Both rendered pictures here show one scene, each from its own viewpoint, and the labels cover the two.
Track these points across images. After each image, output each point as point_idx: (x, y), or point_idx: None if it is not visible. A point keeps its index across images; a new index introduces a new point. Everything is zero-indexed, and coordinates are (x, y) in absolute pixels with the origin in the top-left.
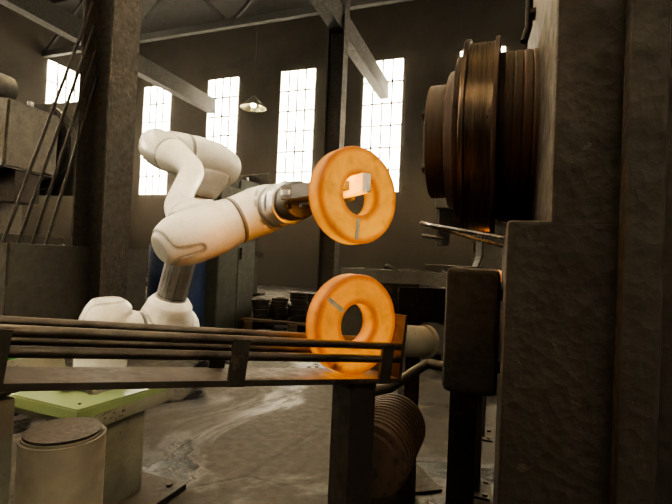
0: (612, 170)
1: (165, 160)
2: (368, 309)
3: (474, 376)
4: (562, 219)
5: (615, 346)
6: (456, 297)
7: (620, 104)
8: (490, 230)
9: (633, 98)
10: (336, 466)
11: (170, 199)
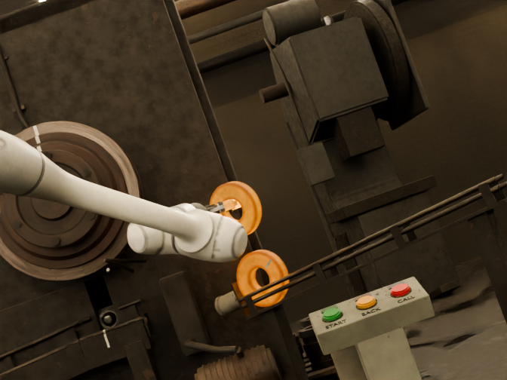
0: None
1: (57, 176)
2: (255, 271)
3: (207, 335)
4: None
5: (262, 273)
6: (190, 289)
7: (227, 179)
8: (109, 265)
9: (236, 178)
10: (293, 353)
11: (179, 211)
